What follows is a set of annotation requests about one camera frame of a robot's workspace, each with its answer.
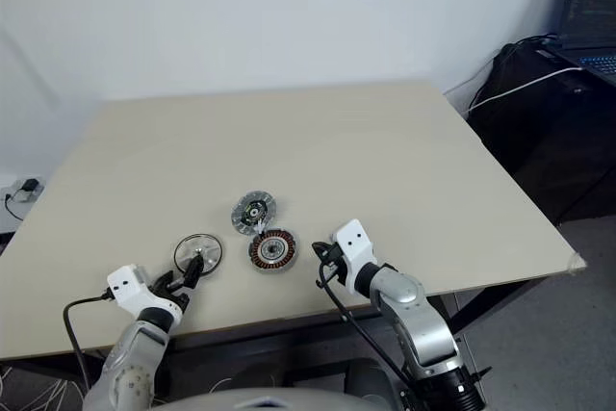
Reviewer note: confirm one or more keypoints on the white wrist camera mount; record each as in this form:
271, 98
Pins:
353, 242
127, 288

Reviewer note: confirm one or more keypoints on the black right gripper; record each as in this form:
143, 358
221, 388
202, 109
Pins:
341, 264

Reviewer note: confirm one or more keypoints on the black open laptop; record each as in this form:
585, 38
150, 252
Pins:
592, 7

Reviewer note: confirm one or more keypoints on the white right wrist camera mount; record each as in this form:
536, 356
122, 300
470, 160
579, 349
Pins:
353, 242

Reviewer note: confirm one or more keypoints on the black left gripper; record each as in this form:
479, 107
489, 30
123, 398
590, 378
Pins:
171, 296

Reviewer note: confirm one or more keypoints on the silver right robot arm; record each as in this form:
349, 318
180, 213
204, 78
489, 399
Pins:
409, 315

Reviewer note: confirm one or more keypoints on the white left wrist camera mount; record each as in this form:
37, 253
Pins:
127, 288

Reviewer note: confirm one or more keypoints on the grey robot torso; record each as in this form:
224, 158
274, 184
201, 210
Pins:
269, 401

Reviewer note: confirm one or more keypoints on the grey round motor lid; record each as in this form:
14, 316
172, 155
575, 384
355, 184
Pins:
244, 205

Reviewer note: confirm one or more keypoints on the large black case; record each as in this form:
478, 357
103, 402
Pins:
539, 141

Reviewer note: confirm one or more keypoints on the white power strip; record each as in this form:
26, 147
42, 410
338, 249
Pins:
21, 197

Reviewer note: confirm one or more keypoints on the black power adapter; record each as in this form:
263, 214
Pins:
31, 185

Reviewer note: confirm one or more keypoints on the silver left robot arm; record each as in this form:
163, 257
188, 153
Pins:
130, 363

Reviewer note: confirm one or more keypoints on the motor housing with copper windings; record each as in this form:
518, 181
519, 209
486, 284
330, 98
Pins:
284, 262

